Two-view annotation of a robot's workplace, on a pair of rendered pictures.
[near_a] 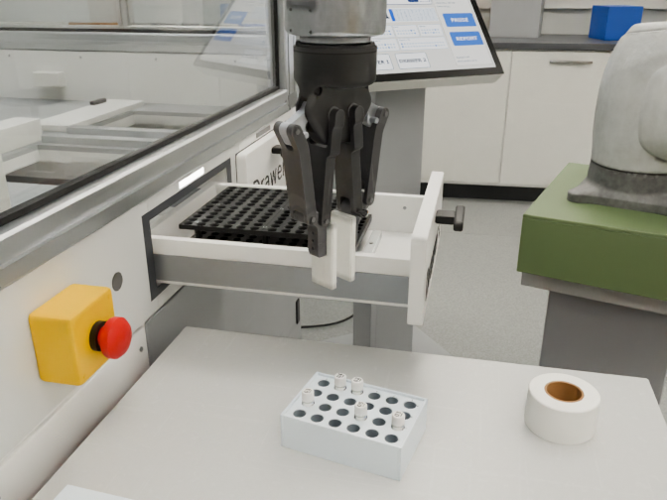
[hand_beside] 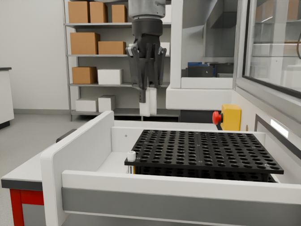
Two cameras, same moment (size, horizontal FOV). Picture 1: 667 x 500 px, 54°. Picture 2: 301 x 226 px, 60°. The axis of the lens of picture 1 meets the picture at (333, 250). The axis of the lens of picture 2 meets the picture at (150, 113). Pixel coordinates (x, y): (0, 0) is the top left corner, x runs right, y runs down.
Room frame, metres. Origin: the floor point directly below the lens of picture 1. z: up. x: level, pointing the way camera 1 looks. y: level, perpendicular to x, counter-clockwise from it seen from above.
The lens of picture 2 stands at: (1.27, -0.05, 1.05)
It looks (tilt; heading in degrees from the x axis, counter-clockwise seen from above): 12 degrees down; 175
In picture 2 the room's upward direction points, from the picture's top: straight up
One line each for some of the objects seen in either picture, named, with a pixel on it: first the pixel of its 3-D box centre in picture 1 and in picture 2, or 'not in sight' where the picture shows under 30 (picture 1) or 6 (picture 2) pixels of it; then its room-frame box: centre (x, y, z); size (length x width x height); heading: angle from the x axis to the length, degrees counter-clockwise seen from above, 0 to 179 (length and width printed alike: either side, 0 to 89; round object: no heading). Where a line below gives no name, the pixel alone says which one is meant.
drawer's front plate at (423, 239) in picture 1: (428, 238); (88, 154); (0.80, -0.12, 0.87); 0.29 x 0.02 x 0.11; 167
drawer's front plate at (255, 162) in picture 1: (269, 166); not in sight; (1.18, 0.12, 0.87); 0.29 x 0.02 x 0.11; 167
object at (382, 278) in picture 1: (276, 233); (202, 165); (0.85, 0.08, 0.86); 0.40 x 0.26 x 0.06; 77
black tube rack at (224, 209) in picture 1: (282, 230); (197, 162); (0.85, 0.07, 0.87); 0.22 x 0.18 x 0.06; 77
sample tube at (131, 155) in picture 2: not in sight; (131, 166); (0.90, -0.05, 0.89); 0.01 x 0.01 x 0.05
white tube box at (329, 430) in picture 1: (354, 422); not in sight; (0.54, -0.02, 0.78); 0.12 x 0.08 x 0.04; 66
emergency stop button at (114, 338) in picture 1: (110, 336); (217, 117); (0.54, 0.21, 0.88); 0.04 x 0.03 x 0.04; 167
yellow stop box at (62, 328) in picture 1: (78, 333); (229, 118); (0.55, 0.24, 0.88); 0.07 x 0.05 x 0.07; 167
